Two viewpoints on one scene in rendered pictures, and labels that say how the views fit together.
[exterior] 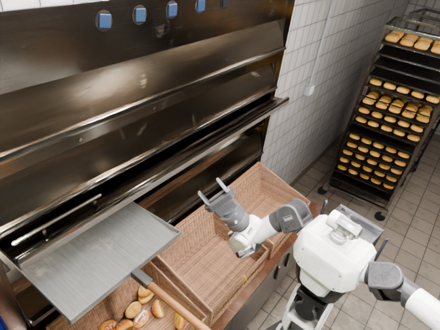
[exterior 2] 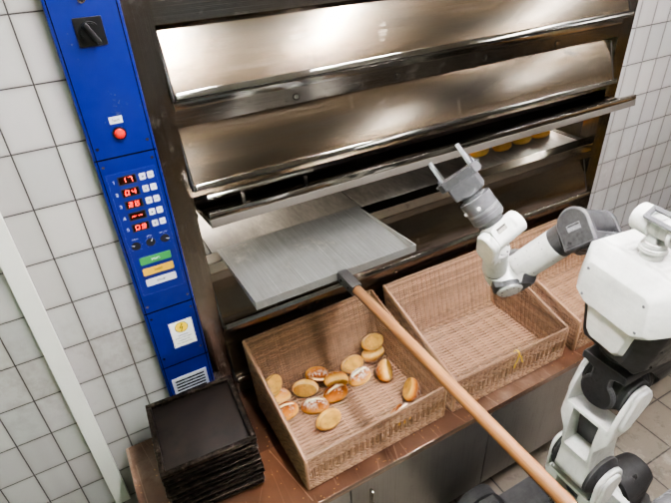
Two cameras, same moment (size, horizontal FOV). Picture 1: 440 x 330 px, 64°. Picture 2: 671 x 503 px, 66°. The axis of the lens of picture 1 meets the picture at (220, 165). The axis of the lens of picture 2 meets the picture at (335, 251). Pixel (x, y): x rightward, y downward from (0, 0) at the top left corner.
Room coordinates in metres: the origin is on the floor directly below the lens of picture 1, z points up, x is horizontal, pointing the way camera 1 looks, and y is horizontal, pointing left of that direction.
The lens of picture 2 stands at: (-0.25, -0.34, 2.09)
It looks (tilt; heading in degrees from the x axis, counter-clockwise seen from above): 33 degrees down; 30
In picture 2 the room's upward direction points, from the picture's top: 3 degrees counter-clockwise
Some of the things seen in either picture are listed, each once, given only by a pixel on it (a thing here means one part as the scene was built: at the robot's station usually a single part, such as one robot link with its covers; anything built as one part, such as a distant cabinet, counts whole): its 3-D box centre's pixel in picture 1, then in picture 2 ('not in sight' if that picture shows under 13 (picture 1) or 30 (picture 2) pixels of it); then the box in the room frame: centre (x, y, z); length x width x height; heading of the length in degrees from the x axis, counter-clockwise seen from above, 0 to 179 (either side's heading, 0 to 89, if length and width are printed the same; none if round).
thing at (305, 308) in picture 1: (319, 287); (632, 364); (1.03, -0.53, 1.00); 0.28 x 0.13 x 0.18; 147
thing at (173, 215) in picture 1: (177, 198); (430, 228); (1.49, 0.22, 1.02); 1.79 x 0.11 x 0.19; 147
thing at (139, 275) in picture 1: (141, 277); (348, 281); (0.82, 0.24, 1.19); 0.09 x 0.04 x 0.03; 57
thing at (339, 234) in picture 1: (341, 226); (657, 229); (0.96, -0.48, 1.47); 0.10 x 0.07 x 0.09; 49
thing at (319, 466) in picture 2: (133, 329); (342, 377); (0.87, 0.30, 0.72); 0.56 x 0.49 x 0.28; 148
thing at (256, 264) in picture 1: (210, 256); (471, 320); (1.36, -0.02, 0.72); 0.56 x 0.49 x 0.28; 146
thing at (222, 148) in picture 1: (174, 177); (428, 195); (1.50, 0.24, 1.16); 1.80 x 0.06 x 0.04; 147
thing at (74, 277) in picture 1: (103, 247); (314, 247); (0.94, 0.43, 1.19); 0.55 x 0.36 x 0.03; 147
